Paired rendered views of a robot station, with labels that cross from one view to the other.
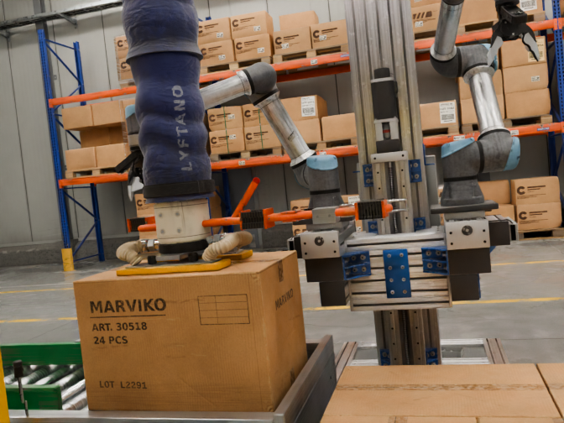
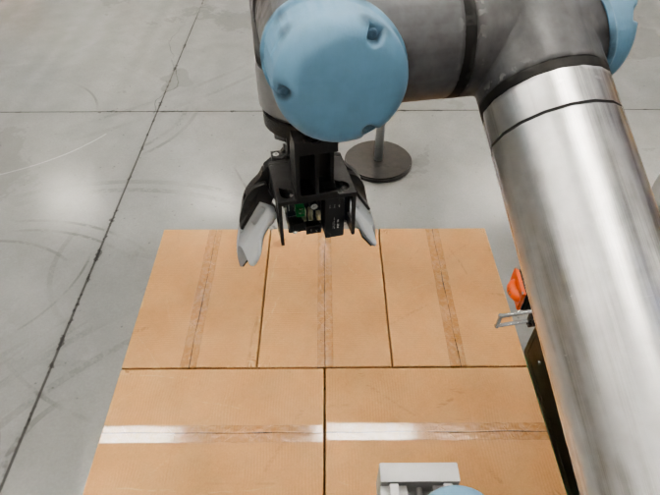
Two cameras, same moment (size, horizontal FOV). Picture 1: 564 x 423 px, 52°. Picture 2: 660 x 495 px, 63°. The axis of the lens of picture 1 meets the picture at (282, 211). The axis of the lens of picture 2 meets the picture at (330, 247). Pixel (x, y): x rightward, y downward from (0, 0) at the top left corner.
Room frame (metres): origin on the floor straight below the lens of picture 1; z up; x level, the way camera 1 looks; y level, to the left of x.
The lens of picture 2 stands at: (2.20, -0.85, 1.91)
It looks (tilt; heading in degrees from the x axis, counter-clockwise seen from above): 45 degrees down; 164
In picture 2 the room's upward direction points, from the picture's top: straight up
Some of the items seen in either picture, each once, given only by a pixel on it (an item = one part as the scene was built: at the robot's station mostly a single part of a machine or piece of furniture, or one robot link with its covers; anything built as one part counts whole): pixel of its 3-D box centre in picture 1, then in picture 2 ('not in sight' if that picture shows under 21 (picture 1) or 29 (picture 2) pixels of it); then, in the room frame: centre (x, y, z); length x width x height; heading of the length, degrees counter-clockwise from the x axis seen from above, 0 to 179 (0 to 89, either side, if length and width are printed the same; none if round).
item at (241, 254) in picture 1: (200, 253); not in sight; (1.91, 0.29, 0.97); 0.34 x 0.10 x 0.05; 73
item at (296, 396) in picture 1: (309, 376); not in sight; (1.74, -0.03, 0.58); 0.70 x 0.03 x 0.06; 165
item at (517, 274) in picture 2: (371, 209); (535, 289); (1.63, -0.25, 1.08); 0.08 x 0.07 x 0.05; 73
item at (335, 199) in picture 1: (326, 202); not in sight; (2.18, -0.17, 1.09); 0.15 x 0.15 x 0.10
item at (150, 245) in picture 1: (185, 245); not in sight; (1.82, 0.32, 1.01); 0.34 x 0.25 x 0.06; 73
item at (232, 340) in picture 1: (197, 326); not in sight; (1.83, 0.31, 0.75); 0.60 x 0.40 x 0.40; 73
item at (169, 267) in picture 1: (173, 262); not in sight; (1.73, 0.34, 0.97); 0.34 x 0.10 x 0.05; 73
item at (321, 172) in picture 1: (322, 172); not in sight; (2.19, -0.17, 1.20); 0.13 x 0.12 x 0.14; 14
